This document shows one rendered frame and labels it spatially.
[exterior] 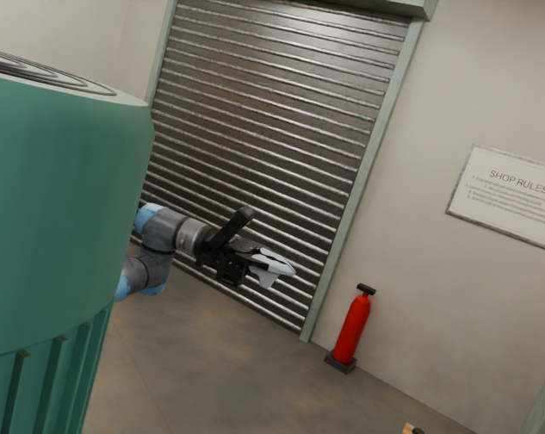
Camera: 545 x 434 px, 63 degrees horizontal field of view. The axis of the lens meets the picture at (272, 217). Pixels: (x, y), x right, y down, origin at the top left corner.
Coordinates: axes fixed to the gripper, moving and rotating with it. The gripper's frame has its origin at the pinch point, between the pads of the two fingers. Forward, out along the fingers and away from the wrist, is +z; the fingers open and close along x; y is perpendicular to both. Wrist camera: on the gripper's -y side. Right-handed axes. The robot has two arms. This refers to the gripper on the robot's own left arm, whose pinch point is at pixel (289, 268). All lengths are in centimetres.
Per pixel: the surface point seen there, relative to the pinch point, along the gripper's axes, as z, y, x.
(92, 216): 6, -32, 68
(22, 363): 6, -27, 70
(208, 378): -49, 141, -115
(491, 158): 55, -11, -221
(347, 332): 12, 124, -195
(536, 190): 84, -2, -214
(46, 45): -287, 5, -215
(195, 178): -150, 78, -247
